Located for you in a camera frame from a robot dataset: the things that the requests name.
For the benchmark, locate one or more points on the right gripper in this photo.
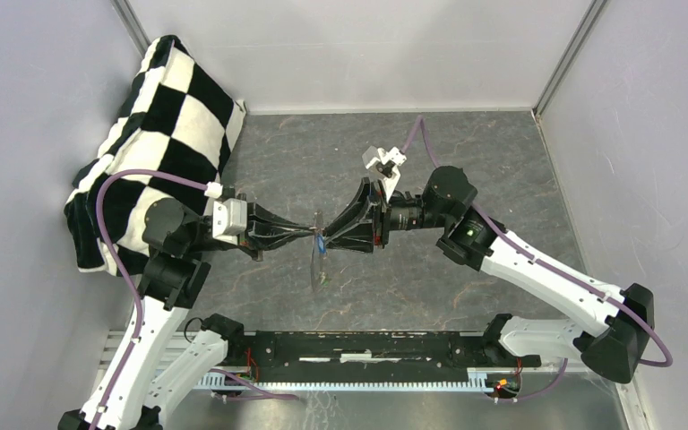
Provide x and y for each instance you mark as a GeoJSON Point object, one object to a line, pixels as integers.
{"type": "Point", "coordinates": [364, 221]}

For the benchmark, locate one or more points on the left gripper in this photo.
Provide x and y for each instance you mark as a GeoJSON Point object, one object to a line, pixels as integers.
{"type": "Point", "coordinates": [256, 241]}

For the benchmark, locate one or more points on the blue tagged key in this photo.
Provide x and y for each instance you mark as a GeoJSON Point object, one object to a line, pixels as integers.
{"type": "Point", "coordinates": [320, 245]}

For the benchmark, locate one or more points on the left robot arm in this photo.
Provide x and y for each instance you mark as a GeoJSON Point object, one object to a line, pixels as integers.
{"type": "Point", "coordinates": [133, 394]}

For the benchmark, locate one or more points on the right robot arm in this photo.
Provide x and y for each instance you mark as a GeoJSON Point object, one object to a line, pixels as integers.
{"type": "Point", "coordinates": [604, 326]}

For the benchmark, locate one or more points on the black white checkered blanket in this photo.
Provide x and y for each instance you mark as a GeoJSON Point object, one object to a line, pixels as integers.
{"type": "Point", "coordinates": [176, 119]}

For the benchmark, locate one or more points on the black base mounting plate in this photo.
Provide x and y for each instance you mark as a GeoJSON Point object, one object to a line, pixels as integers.
{"type": "Point", "coordinates": [369, 356]}

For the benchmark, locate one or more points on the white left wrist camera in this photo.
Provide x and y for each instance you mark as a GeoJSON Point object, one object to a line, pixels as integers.
{"type": "Point", "coordinates": [229, 220]}

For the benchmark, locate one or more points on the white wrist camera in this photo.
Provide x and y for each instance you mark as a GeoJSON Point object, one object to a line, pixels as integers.
{"type": "Point", "coordinates": [386, 165]}
{"type": "Point", "coordinates": [229, 220]}

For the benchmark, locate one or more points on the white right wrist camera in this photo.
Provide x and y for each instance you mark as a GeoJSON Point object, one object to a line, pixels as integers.
{"type": "Point", "coordinates": [386, 165]}

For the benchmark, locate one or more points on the white slotted cable duct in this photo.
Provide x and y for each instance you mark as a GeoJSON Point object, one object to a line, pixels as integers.
{"type": "Point", "coordinates": [474, 382]}

